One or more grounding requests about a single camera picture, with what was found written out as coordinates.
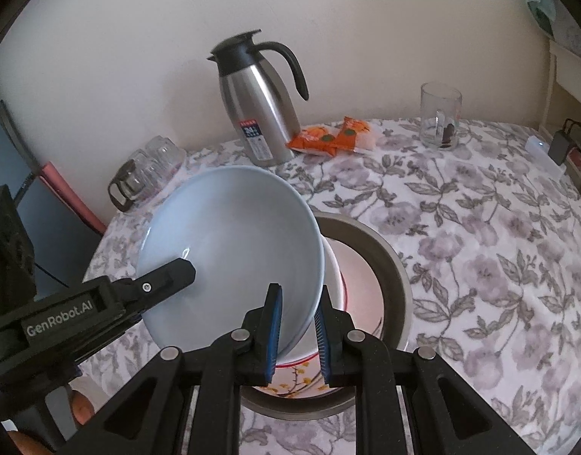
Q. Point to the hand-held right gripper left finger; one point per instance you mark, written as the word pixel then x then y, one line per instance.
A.
pixel 273 331

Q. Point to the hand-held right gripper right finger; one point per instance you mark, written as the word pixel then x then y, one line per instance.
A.
pixel 322 336

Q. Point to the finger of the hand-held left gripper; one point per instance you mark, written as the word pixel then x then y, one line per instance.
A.
pixel 162 279

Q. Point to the white red-rimmed bowl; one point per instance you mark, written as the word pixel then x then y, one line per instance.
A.
pixel 333 284

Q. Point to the white yellow flower plate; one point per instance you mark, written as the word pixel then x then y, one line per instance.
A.
pixel 361 294

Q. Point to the light blue bowl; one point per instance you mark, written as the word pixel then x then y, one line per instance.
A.
pixel 233 237

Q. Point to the large stainless steel basin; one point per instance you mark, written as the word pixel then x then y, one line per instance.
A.
pixel 390 265

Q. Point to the clear glass cup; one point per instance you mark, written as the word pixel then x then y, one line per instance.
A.
pixel 155 175
pixel 164 149
pixel 136 159

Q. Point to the orange snack packet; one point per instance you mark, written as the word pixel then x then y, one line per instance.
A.
pixel 354 132
pixel 314 141

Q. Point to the stainless steel thermos jug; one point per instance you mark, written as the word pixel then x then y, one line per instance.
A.
pixel 262 104

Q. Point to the dark brown lump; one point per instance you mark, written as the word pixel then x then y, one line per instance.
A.
pixel 447 135

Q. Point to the clear glass mug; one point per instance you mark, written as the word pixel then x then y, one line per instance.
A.
pixel 432 109

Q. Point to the white power strip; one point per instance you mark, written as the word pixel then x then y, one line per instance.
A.
pixel 539 147

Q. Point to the black charger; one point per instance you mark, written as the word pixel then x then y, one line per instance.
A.
pixel 560 147

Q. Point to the white openwork shelf rack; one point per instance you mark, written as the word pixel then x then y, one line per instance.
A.
pixel 556 76

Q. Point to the teal cloth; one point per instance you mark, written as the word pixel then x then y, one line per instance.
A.
pixel 541 4

